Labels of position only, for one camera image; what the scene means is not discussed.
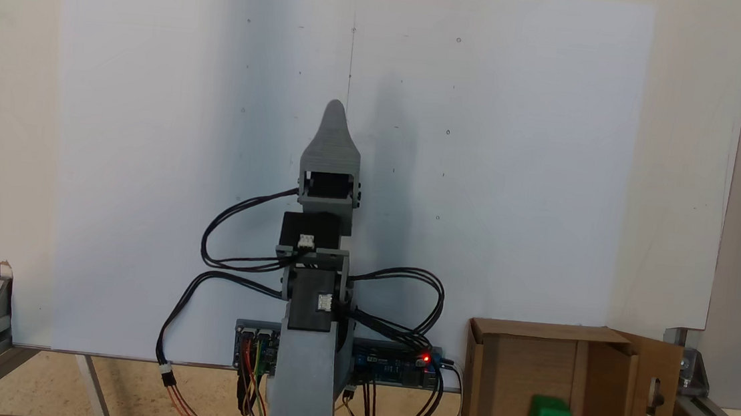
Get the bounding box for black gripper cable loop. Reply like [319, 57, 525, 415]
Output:
[199, 180, 300, 277]

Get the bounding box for white paper sheet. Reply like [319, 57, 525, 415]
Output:
[29, 0, 656, 401]

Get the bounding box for white base board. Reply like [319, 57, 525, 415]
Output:
[0, 0, 741, 409]

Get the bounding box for long black motor cable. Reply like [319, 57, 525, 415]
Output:
[339, 262, 448, 357]

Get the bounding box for blue circuit board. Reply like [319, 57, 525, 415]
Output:
[232, 319, 446, 391]

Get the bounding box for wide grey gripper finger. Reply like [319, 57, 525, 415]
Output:
[299, 97, 367, 173]

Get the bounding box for coloured jumper wires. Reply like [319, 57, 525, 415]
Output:
[233, 336, 278, 416]

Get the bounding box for black cable with white connector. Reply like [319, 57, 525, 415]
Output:
[153, 266, 291, 397]

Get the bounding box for brown cardboard box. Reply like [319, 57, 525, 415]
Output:
[460, 315, 686, 416]

